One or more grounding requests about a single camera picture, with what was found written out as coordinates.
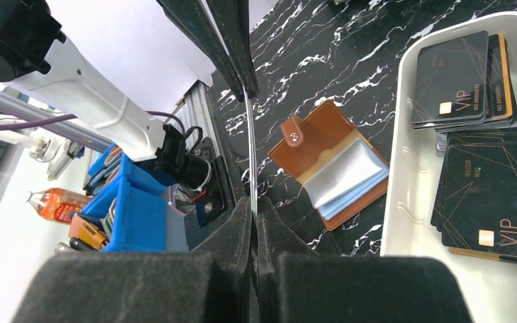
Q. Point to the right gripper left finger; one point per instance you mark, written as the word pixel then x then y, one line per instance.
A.
pixel 208 284

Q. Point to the brown leather card holder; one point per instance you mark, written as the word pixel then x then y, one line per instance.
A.
pixel 337 166

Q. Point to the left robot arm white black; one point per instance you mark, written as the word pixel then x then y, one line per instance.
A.
pixel 39 59

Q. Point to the black VIP card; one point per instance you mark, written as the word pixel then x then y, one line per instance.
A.
pixel 252 171

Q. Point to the orange drink bottle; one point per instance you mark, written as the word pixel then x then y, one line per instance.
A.
pixel 57 204

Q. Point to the blue plastic bin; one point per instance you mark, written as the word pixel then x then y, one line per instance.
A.
pixel 139 211

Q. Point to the black card stack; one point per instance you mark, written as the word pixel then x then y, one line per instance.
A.
pixel 475 208
pixel 464 84

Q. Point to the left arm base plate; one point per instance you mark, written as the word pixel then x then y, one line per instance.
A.
pixel 215 202

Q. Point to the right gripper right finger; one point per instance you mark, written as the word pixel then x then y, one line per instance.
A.
pixel 296 284

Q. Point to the black card stack far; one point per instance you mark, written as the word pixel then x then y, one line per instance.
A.
pixel 464 84

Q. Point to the white oblong tray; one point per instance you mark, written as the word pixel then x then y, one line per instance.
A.
pixel 489 287

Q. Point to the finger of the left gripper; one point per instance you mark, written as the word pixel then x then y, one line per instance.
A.
pixel 191 18
pixel 232 19

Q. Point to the black card stack near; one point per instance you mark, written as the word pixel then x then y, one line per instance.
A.
pixel 475 208

